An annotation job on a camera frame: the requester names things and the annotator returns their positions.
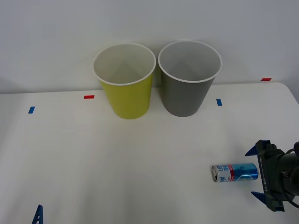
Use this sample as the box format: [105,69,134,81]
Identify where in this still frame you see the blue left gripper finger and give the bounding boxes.
[31,204,44,224]

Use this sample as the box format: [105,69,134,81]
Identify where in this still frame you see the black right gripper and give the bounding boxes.
[244,139,287,212]

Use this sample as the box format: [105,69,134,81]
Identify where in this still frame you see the blue and silver drink can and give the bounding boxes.
[211,163,259,183]

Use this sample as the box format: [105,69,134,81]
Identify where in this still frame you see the grey plastic waste bin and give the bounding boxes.
[157,40,222,118]

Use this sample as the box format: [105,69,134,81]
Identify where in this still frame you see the yellow-green plastic waste bin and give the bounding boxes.
[93,42,157,120]

